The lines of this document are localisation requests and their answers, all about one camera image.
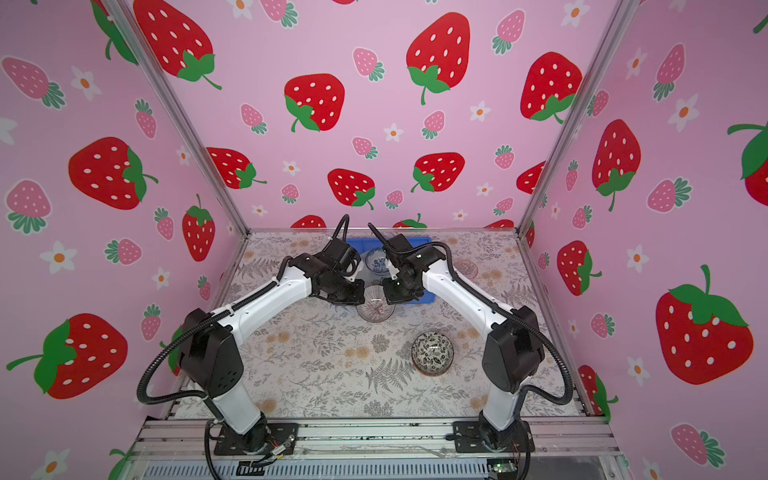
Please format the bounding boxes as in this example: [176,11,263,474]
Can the purple striped bowl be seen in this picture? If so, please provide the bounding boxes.
[356,285,396,323]

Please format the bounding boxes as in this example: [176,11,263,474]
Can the blue patterned bowl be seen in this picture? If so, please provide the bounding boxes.
[364,247,390,277]

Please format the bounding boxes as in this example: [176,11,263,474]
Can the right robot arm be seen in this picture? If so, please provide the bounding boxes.
[382,235,560,451]

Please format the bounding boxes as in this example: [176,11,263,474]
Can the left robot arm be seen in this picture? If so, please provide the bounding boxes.
[178,237,365,453]

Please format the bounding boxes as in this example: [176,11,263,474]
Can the blue plastic bin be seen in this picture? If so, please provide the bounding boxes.
[347,236,436,305]

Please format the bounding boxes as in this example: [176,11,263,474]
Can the pink glass cup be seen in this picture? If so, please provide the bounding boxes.
[454,259,479,280]

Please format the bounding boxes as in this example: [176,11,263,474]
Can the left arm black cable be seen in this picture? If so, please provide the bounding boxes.
[136,214,352,406]

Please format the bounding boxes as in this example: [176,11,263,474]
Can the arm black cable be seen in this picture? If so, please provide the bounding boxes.
[136,214,352,406]
[367,223,574,406]

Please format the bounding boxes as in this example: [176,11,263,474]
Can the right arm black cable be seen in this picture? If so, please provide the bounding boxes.
[367,223,574,406]

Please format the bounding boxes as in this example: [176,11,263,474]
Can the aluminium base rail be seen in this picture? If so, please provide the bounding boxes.
[119,417,633,479]

